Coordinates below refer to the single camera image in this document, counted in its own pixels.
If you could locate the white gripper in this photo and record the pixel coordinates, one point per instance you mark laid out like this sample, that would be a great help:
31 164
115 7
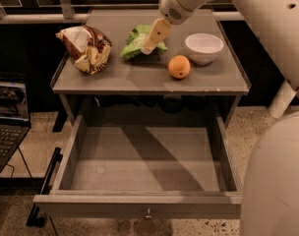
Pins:
171 8

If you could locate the green rice chip bag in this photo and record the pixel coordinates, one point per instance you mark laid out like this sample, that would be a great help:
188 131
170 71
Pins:
134 42

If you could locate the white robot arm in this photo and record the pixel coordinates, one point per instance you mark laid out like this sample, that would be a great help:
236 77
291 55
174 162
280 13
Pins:
270 205

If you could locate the brown yellow chip bag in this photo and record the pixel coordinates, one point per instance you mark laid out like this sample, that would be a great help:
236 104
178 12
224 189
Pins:
89 48

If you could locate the open grey top drawer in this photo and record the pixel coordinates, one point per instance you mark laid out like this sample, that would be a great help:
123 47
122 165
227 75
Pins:
139 171

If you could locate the orange fruit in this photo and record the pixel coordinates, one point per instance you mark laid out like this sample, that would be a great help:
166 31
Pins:
179 67

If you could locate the white bowl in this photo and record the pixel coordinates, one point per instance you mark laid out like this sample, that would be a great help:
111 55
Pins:
203 48

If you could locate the grey cabinet table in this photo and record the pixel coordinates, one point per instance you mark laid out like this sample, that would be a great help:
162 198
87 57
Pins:
148 74

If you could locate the black laptop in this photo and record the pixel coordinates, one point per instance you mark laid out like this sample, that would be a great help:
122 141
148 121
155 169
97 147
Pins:
14 114

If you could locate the black laptop stand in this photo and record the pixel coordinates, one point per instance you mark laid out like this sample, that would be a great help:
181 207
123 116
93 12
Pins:
30 172

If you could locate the metal railing frame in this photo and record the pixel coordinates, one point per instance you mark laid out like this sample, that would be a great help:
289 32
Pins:
90 7

